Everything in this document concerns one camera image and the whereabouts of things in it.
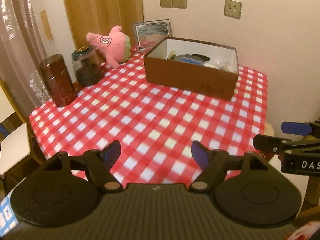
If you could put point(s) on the white packaged socks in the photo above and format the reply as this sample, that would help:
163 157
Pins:
171 55

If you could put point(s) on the glass picture frame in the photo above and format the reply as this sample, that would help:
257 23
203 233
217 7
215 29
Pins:
149 33

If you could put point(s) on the red white checkered tablecloth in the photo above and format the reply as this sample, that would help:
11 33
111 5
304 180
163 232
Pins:
155 125

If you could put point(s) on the brown metal canister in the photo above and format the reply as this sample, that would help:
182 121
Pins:
57 80

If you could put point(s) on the striped knitted beanie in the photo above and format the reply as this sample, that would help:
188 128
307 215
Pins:
191 59

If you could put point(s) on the wooden door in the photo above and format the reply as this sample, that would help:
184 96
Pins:
99 16

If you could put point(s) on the clear plastic bag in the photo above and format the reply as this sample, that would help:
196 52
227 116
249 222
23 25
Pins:
223 65

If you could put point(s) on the sheer curtain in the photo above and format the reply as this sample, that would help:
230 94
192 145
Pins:
21 53

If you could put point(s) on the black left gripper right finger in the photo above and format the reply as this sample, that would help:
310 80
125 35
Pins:
213 166

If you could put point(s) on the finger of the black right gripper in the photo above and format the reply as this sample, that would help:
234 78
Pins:
269 144

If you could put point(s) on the white side table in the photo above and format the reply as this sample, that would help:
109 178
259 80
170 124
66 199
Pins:
14 148

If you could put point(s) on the black red ear pad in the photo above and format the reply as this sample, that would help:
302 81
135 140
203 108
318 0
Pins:
203 57

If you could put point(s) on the glass jar dark contents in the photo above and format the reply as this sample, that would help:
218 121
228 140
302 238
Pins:
86 66

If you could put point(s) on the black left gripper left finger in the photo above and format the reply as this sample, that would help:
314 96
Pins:
99 164

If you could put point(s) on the pink star plush toy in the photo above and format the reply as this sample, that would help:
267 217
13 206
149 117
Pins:
116 46

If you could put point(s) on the single wall socket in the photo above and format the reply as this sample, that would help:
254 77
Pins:
233 9

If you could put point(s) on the brown cardboard box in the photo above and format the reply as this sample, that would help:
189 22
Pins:
199 79

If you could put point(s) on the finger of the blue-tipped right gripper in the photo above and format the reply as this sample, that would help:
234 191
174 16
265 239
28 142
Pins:
296 128

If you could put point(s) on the double wall socket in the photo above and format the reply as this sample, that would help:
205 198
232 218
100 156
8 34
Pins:
178 4

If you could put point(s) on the blue white patterned cloth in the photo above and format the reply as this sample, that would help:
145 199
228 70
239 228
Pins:
8 220

